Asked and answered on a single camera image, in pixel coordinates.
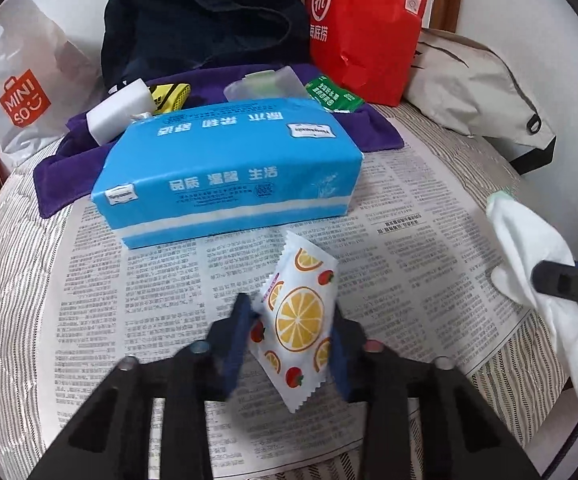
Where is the lemon print snack packet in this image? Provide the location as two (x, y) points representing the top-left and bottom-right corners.
(248, 230), (340, 415)

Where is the green snack packet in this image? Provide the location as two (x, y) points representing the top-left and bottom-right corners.
(305, 74), (366, 112)

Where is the purple towel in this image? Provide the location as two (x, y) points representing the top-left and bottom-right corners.
(33, 62), (405, 220)

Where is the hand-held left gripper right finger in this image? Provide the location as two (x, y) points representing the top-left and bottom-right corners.
(330, 305), (542, 480)

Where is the white cotton glove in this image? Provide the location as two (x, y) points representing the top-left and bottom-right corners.
(485, 187), (578, 402)

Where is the white plastic shopping bag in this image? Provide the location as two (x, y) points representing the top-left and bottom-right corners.
(0, 0), (102, 168)

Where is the newspaper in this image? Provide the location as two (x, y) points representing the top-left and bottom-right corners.
(56, 147), (534, 480)

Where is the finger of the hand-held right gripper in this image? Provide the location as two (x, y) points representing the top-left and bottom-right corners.
(529, 257), (578, 318)

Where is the beige canvas bag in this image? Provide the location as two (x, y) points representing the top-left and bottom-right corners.
(403, 27), (557, 176)

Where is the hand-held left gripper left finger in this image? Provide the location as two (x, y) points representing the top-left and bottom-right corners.
(28, 292), (260, 480)

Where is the blue tissue pack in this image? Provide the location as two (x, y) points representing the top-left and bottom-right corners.
(90, 97), (365, 251)

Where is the navy blue garment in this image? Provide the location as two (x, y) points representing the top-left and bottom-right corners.
(100, 0), (315, 96)

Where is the small green tissue pack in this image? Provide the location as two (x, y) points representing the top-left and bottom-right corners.
(223, 66), (304, 103)

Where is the yellow sports pouch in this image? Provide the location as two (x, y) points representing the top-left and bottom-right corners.
(146, 82), (192, 114)

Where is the red paper bag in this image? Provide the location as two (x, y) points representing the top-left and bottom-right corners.
(303, 0), (437, 108)

